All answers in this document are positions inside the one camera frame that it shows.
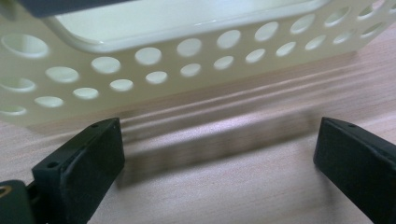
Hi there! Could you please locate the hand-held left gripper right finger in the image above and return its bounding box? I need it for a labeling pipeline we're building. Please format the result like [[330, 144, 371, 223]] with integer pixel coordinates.
[[313, 117, 396, 224]]

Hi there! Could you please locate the pale yellow perforated plastic basket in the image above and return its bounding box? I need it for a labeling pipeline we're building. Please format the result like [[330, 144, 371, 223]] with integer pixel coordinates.
[[0, 0, 396, 127]]

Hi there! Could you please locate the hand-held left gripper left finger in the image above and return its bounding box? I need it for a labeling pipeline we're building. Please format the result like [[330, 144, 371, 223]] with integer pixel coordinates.
[[32, 117, 126, 224]]

